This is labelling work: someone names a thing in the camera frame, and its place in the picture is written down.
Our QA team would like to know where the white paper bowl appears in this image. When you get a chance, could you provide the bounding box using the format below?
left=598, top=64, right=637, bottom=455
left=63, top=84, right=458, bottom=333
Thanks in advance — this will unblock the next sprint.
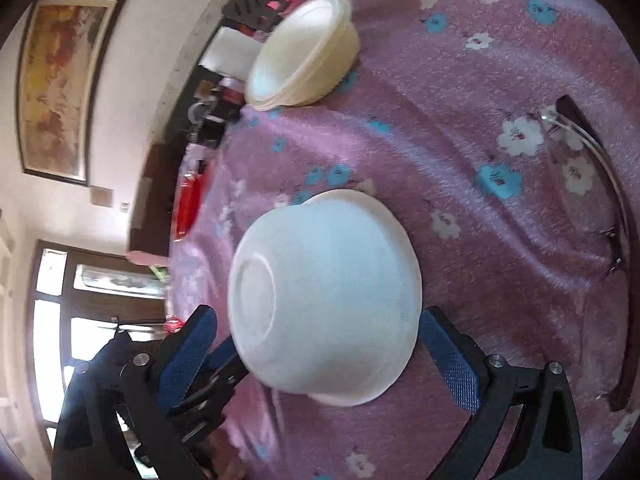
left=227, top=188, right=423, bottom=408

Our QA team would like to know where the red scalloped plate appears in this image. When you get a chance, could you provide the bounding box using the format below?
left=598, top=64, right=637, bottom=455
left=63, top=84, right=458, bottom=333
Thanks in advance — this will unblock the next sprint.
left=174, top=159, right=210, bottom=242

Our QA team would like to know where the beige bowl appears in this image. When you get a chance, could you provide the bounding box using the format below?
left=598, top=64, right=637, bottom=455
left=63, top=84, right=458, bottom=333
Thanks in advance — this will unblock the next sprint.
left=245, top=0, right=360, bottom=110

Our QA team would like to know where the wooden door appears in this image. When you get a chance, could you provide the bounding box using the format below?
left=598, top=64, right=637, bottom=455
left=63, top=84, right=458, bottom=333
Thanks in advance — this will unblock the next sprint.
left=26, top=240, right=166, bottom=453

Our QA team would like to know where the glass bowl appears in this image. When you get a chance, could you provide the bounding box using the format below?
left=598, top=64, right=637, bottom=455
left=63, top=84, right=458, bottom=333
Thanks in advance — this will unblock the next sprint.
left=537, top=105, right=630, bottom=278

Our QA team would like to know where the framed horse painting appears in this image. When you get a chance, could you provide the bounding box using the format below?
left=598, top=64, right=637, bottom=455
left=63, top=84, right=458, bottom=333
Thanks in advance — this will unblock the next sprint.
left=15, top=0, right=127, bottom=186

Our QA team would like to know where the purple floral tablecloth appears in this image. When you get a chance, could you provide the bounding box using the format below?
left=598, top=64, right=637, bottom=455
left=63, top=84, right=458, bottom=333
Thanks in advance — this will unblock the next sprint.
left=170, top=0, right=639, bottom=479

